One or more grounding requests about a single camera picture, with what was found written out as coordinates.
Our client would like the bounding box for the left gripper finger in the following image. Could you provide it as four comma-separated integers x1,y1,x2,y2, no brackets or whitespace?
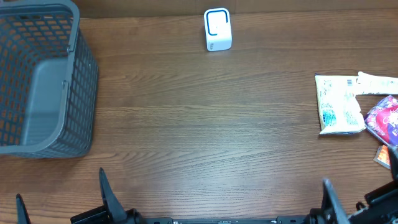
16,194,31,224
99,167,127,223

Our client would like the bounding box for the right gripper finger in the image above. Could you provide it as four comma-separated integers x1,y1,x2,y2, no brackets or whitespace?
388,146,398,182
322,179,349,224

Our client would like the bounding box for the orange snack packet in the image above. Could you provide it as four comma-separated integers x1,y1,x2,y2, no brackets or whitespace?
373,145,391,169

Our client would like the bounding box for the red purple liners pack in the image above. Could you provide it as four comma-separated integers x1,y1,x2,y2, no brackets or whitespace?
364,95,397,146

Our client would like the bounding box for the cream snack bag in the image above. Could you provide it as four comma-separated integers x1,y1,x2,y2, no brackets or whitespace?
315,74,365,135

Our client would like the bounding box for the white conditioner tube gold cap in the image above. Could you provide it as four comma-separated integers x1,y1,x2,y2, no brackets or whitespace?
356,72,397,95

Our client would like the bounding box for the white barcode scanner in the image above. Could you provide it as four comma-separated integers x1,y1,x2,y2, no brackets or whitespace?
203,7,233,52

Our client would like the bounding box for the grey plastic shopping basket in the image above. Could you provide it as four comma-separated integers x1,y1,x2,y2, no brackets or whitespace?
1,1,99,158

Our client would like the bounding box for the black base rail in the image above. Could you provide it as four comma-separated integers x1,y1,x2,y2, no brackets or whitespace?
145,215,305,224

